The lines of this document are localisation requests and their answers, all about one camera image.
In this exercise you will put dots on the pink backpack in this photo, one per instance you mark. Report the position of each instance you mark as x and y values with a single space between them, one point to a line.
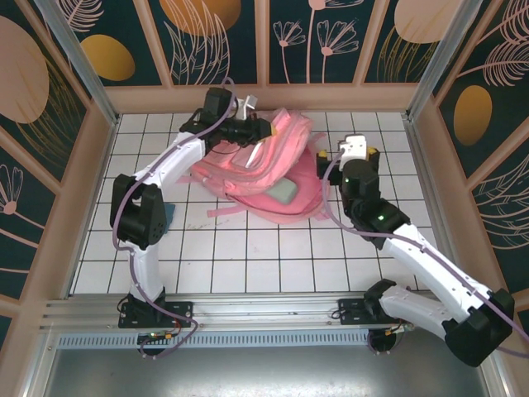
289 149

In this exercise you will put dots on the green pencil case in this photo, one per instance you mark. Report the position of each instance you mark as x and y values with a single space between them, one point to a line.
282 191

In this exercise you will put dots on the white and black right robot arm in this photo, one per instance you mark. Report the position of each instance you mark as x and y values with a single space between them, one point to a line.
421 264

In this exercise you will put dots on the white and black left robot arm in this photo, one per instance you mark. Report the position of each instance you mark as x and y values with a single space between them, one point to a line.
142 269

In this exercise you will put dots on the grey metal shelf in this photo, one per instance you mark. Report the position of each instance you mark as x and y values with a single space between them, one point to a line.
264 372

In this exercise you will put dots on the small green circuit board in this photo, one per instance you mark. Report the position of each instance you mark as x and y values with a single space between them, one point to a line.
159 337

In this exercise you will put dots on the aluminium side rail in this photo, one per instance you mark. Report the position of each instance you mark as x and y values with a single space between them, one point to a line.
438 215

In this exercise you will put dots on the aluminium corner post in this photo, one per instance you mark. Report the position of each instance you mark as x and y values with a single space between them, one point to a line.
78 66
440 62

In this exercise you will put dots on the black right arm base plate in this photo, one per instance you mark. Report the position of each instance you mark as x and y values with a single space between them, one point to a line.
351 312

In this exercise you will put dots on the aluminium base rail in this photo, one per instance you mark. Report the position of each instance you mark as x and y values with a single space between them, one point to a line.
264 310

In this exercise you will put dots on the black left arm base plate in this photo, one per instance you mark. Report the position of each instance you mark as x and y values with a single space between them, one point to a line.
182 314

